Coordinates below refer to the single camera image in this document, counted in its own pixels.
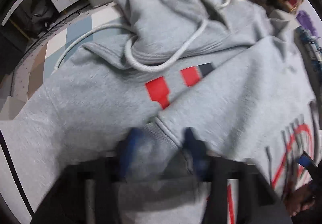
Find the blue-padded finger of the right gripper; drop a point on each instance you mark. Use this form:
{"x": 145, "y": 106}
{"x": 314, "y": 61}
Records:
{"x": 305, "y": 161}

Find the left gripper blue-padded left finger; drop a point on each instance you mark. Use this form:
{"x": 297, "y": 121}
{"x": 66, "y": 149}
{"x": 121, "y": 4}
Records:
{"x": 66, "y": 200}

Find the person's right hand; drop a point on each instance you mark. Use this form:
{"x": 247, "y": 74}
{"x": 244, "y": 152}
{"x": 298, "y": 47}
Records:
{"x": 300, "y": 200}

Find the checkered bed sheet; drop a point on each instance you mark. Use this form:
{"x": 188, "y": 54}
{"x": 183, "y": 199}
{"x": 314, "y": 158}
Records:
{"x": 38, "y": 62}

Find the blue white plaid garment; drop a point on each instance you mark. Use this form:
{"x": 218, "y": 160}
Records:
{"x": 312, "y": 47}

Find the purple bag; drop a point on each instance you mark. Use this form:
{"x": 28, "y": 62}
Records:
{"x": 305, "y": 20}

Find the grey printed hoodie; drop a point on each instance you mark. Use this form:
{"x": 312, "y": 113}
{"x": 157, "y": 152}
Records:
{"x": 221, "y": 67}

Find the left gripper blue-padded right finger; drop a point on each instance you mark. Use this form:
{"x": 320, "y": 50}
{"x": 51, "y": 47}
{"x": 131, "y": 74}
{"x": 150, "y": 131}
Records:
{"x": 257, "y": 202}

